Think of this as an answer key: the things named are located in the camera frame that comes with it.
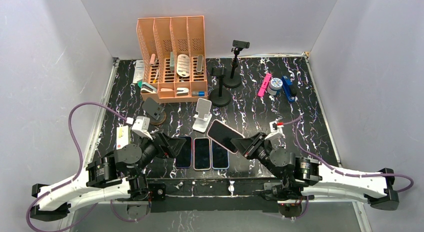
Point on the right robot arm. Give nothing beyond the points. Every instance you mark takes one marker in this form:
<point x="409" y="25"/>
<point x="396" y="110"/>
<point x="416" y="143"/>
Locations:
<point x="302" y="177"/>

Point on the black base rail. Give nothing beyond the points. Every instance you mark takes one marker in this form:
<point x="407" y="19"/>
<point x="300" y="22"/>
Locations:
<point x="220" y="194"/>

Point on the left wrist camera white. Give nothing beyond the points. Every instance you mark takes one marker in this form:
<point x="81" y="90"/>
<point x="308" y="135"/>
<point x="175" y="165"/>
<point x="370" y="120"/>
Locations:
<point x="140" y="127"/>

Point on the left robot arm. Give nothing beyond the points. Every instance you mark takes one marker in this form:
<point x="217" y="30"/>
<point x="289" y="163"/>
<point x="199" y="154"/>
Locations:
<point x="117" y="175"/>

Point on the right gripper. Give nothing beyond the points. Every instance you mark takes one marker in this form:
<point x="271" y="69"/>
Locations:
<point x="248" y="146"/>

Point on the beige long stapler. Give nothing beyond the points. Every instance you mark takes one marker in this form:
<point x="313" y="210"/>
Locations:
<point x="199" y="64"/>

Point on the magenta-edged black smartphone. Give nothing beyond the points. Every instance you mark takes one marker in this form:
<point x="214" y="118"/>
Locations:
<point x="184" y="158"/>

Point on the blue stapler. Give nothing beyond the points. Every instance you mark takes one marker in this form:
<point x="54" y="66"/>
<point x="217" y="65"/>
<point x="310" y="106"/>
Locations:
<point x="289" y="89"/>

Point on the small yellow white box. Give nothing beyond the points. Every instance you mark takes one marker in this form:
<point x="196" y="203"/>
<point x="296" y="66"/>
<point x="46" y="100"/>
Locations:
<point x="123" y="136"/>

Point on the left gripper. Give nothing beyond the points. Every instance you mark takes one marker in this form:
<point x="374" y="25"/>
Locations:
<point x="168" y="147"/>

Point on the white paper packet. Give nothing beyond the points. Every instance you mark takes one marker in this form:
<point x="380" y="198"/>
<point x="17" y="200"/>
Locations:
<point x="139" y="71"/>

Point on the black round-base phone stand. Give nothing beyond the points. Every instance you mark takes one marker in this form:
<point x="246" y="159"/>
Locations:
<point x="219" y="97"/>

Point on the white folding phone stand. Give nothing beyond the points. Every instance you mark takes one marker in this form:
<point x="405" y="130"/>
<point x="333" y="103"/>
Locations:
<point x="203" y="115"/>

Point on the small white blue bottle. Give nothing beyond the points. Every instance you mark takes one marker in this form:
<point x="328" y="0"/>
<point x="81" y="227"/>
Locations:
<point x="274" y="86"/>

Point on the white oval label tag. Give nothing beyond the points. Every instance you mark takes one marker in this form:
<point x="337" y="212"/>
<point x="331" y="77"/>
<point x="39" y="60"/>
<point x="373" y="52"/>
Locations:
<point x="183" y="66"/>

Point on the pink highlighter marker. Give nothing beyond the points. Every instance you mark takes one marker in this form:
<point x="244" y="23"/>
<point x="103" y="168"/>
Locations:
<point x="264" y="85"/>

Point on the pink-cased tall smartphone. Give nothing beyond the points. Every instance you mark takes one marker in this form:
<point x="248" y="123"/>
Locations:
<point x="202" y="154"/>

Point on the pink eraser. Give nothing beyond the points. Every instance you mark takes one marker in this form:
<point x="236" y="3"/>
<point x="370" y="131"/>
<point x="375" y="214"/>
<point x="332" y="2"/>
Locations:
<point x="153" y="60"/>

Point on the grey bottle blue cap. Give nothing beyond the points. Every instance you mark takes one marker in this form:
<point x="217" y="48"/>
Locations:
<point x="198" y="93"/>

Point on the black tall phone stand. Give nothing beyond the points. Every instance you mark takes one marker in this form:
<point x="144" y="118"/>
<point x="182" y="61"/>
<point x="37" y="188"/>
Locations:
<point x="233" y="80"/>

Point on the blue-edged smartphone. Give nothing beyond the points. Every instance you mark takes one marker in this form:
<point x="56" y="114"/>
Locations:
<point x="220" y="157"/>

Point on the teal small box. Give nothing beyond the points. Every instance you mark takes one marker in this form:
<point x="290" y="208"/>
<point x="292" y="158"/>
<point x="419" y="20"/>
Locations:
<point x="146" y="87"/>

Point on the white stapler in organizer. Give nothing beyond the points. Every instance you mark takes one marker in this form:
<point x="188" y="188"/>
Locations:
<point x="182" y="91"/>

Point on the orange plastic file organizer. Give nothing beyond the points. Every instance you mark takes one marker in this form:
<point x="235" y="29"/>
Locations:
<point x="174" y="55"/>

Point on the green white small box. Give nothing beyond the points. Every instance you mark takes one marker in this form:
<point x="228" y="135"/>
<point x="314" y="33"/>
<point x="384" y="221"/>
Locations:
<point x="172" y="62"/>

